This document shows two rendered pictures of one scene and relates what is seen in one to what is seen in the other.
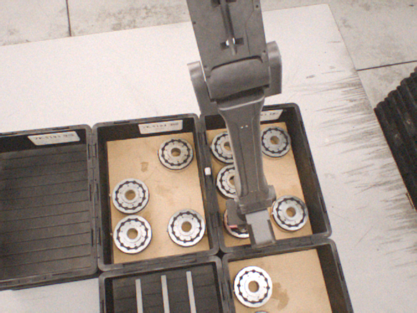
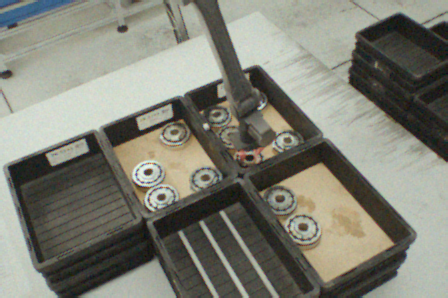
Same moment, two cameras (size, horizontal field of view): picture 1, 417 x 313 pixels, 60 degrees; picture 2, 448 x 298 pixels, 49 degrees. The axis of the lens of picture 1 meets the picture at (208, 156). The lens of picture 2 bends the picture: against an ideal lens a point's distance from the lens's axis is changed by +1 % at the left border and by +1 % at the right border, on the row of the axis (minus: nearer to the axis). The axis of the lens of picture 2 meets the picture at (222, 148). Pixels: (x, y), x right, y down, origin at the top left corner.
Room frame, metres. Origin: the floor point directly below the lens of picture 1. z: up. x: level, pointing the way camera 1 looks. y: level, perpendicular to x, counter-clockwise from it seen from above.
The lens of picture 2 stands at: (-0.74, 0.06, 2.06)
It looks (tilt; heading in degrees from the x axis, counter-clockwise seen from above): 50 degrees down; 354
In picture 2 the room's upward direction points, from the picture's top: 4 degrees counter-clockwise
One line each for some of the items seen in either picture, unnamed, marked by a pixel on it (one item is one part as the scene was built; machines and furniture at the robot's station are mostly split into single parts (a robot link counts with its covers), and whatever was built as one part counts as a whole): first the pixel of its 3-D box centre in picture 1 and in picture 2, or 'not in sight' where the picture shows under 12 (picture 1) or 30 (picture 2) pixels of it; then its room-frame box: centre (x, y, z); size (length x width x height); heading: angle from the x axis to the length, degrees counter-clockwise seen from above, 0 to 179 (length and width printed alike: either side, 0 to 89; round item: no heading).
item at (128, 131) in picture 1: (154, 190); (167, 163); (0.24, 0.13, 0.87); 0.40 x 0.30 x 0.11; 19
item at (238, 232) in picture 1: (241, 219); (249, 159); (0.21, -0.12, 0.86); 0.10 x 0.10 x 0.01
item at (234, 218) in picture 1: (248, 209); (248, 132); (0.22, -0.12, 0.98); 0.10 x 0.07 x 0.07; 105
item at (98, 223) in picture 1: (152, 185); (165, 152); (0.24, 0.13, 0.92); 0.40 x 0.30 x 0.02; 19
